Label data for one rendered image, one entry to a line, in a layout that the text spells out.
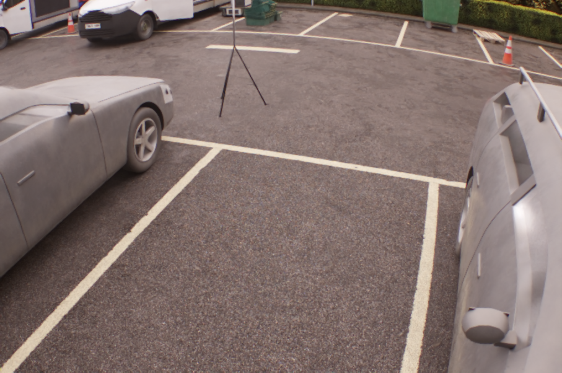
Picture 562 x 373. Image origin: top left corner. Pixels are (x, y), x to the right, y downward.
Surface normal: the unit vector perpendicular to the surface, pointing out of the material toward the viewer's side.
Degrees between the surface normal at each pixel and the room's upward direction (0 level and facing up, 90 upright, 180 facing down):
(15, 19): 94
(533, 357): 40
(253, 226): 0
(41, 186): 84
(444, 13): 94
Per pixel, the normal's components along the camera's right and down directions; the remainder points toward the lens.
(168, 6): 0.07, 0.49
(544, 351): -0.51, -0.69
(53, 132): 0.85, -0.26
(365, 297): 0.00, -0.88
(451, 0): -0.28, 0.52
